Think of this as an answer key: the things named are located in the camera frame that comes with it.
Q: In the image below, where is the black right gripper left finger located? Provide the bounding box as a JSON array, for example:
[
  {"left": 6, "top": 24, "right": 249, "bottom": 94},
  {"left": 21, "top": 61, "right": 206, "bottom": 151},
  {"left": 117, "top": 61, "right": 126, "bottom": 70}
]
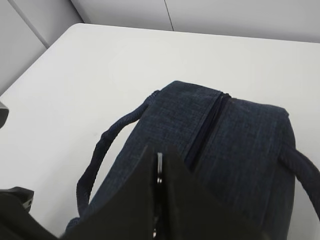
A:
[{"left": 63, "top": 147, "right": 158, "bottom": 240}]

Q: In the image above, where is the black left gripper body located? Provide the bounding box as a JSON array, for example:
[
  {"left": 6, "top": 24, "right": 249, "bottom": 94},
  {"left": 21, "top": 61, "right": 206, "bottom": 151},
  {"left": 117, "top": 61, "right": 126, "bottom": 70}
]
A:
[{"left": 0, "top": 101, "right": 61, "bottom": 240}]

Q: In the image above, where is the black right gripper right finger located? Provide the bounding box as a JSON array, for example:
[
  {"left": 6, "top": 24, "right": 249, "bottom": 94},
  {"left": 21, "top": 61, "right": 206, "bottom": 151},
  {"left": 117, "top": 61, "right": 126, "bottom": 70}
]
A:
[{"left": 161, "top": 147, "right": 270, "bottom": 240}]

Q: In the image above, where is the dark navy lunch bag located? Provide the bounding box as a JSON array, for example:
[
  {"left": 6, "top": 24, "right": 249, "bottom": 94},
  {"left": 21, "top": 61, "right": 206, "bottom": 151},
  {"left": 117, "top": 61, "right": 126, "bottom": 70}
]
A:
[{"left": 63, "top": 81, "right": 320, "bottom": 240}]

